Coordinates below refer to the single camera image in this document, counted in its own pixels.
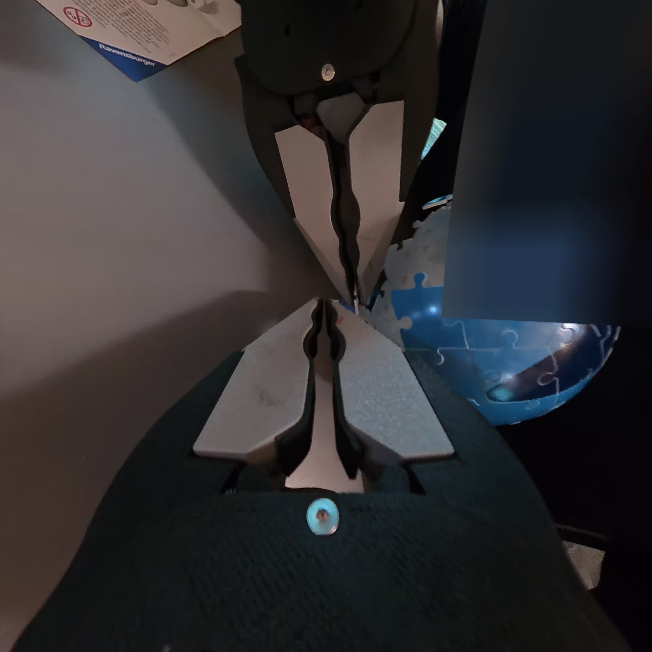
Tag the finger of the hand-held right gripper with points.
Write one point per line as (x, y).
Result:
(379, 168)
(305, 183)

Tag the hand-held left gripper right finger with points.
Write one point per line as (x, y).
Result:
(392, 407)

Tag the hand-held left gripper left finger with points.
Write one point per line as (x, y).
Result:
(254, 402)

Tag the blue puzzle ball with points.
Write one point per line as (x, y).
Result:
(458, 366)

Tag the white instruction leaflet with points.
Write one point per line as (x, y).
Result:
(142, 30)

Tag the person's dark clothed torso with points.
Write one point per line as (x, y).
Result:
(586, 458)

